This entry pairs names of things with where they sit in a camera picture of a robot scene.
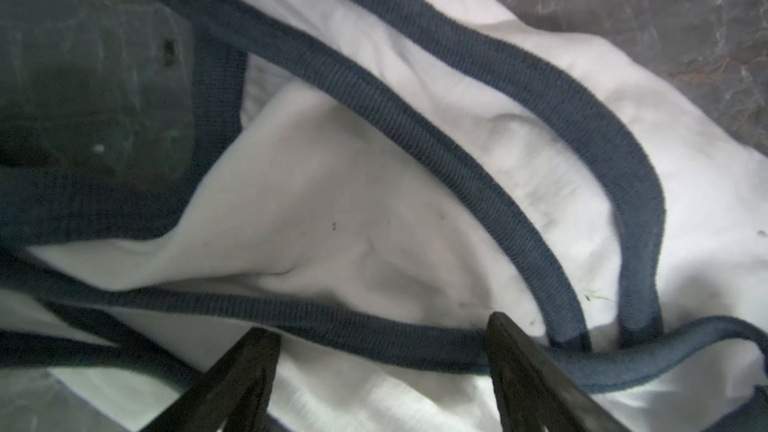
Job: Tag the white tank top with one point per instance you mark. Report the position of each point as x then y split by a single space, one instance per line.
371 180

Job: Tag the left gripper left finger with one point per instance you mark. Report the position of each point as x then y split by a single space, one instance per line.
233 395

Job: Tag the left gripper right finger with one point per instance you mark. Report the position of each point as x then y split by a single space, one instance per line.
532 393

